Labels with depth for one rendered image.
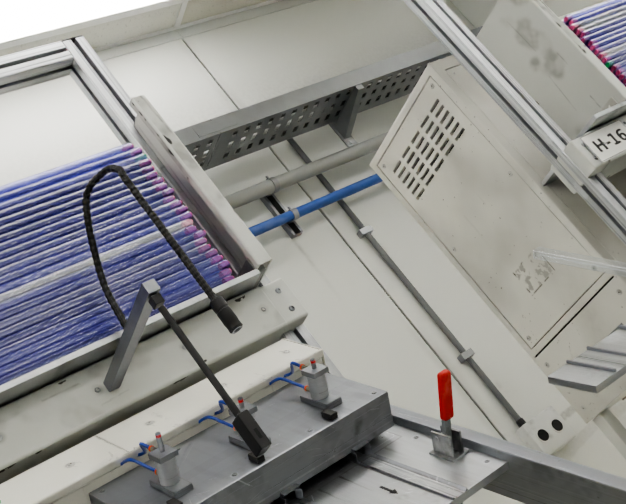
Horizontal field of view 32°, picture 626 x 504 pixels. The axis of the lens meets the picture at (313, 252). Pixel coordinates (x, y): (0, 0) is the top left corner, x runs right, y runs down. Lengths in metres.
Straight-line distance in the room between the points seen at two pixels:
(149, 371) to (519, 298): 1.04
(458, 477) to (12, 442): 0.51
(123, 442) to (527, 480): 0.46
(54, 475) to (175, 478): 0.15
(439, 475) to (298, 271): 2.28
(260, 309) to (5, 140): 2.14
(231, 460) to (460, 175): 1.14
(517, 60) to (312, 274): 1.48
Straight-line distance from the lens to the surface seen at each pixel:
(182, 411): 1.34
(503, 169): 2.16
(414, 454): 1.30
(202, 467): 1.25
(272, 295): 1.52
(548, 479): 1.24
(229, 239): 1.56
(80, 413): 1.36
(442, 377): 1.23
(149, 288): 1.19
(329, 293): 3.48
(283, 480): 1.25
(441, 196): 2.30
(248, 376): 1.39
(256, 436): 1.13
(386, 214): 3.77
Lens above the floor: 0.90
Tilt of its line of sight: 18 degrees up
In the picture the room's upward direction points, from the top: 38 degrees counter-clockwise
